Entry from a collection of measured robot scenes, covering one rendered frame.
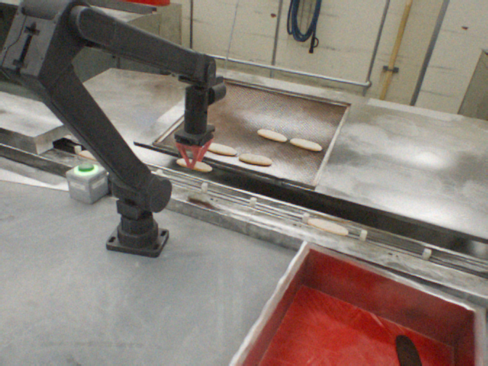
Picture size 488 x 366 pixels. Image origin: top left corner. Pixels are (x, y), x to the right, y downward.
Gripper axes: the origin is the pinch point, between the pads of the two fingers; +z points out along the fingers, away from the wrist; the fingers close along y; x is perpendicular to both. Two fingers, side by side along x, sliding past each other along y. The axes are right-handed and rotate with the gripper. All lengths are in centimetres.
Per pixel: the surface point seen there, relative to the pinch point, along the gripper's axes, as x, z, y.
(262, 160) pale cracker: -13.8, 1.9, 15.0
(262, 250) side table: -24.5, 10.8, -11.6
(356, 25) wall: 10, 3, 370
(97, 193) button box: 20.5, 8.8, -13.5
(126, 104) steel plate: 58, 10, 49
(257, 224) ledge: -21.6, 6.6, -8.5
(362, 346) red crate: -49, 11, -28
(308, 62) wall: 54, 48, 371
